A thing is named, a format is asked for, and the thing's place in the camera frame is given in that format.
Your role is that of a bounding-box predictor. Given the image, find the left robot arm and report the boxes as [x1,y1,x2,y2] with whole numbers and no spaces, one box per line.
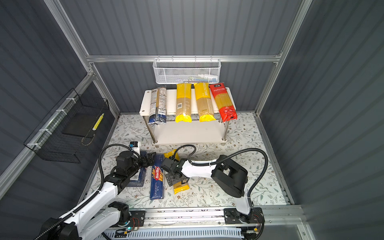
[36,144,156,240]

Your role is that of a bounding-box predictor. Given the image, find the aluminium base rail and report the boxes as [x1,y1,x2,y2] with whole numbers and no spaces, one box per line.
[61,205,305,232]

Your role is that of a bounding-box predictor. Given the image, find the yellow marker pen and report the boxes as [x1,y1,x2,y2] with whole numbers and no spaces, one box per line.
[92,113,105,131]

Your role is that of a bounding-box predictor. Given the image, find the white two-tier shelf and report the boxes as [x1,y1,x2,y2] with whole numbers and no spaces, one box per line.
[139,89,234,145]

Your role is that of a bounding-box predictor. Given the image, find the yellow Pastatime spaghetti bag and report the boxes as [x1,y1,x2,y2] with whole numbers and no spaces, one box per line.
[164,150,190,195]

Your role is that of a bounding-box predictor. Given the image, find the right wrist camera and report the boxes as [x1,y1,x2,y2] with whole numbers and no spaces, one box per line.
[161,158,180,173]

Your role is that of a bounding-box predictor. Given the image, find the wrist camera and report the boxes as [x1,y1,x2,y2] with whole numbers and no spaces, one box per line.
[129,141,141,155]
[161,158,180,173]

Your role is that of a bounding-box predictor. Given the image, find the yellow spaghetti bag label up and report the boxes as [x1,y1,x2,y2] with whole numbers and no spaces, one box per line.
[175,83,192,123]

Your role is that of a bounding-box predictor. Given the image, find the floral table mat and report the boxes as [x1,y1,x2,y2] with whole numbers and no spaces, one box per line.
[87,113,287,209]

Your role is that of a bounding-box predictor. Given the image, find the blue Barilla spaghetti box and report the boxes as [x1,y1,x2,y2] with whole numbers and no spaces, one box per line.
[150,154,165,200]

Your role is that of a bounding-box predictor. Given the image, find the black wire basket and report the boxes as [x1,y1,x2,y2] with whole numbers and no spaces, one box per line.
[24,91,111,164]

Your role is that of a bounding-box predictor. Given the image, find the red spaghetti bag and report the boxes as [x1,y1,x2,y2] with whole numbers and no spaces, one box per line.
[209,83,238,122]

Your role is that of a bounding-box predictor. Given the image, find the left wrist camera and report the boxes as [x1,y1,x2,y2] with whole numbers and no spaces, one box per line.
[129,141,141,155]

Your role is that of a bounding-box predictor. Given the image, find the pens in white basket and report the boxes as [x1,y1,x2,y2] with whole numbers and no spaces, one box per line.
[176,74,219,84]

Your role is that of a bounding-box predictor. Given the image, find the dark blue pasta box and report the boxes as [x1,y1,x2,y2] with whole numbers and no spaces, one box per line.
[127,167,147,188]

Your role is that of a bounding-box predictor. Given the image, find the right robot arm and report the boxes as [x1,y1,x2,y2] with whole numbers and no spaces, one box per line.
[162,148,269,226]

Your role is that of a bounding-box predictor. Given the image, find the white wire mesh basket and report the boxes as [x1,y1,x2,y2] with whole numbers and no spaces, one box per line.
[153,59,222,85]

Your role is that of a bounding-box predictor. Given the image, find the clear blue spaghetti bag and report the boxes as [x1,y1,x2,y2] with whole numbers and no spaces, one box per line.
[149,87,167,125]

